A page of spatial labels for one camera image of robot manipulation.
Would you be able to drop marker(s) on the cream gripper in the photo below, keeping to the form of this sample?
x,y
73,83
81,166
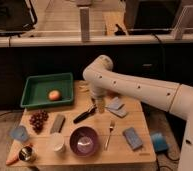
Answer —
x,y
100,104

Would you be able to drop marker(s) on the grey eraser block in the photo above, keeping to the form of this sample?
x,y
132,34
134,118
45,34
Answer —
x,y
57,124

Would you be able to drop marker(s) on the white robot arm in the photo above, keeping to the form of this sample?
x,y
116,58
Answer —
x,y
173,97

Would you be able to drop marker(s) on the white paper cup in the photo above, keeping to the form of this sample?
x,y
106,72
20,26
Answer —
x,y
57,143

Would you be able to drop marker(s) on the metal cup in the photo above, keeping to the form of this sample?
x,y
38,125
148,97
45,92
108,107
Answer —
x,y
27,154

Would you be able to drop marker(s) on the grey folded cloth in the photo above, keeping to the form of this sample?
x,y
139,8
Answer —
x,y
116,106

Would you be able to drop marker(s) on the silver fork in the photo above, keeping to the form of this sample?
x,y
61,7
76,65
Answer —
x,y
111,128

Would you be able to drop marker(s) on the purple bowl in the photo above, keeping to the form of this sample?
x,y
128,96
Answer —
x,y
84,141

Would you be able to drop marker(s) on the orange peach fruit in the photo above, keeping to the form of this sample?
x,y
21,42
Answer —
x,y
54,95

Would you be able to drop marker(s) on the green plastic tray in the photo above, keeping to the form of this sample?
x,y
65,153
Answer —
x,y
37,88

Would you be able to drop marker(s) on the blue sponge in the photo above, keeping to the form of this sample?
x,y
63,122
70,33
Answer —
x,y
132,138

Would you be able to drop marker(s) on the purple grapes bunch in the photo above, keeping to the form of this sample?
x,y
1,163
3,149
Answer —
x,y
37,120

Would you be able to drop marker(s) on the blue floor box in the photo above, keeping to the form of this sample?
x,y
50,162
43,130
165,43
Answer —
x,y
159,142

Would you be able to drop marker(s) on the black monitor right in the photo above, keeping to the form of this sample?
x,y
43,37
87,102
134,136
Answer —
x,y
150,16

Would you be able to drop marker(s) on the orange carrot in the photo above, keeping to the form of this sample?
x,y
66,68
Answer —
x,y
15,158

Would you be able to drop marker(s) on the grey vertical post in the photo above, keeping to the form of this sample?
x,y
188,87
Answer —
x,y
84,24

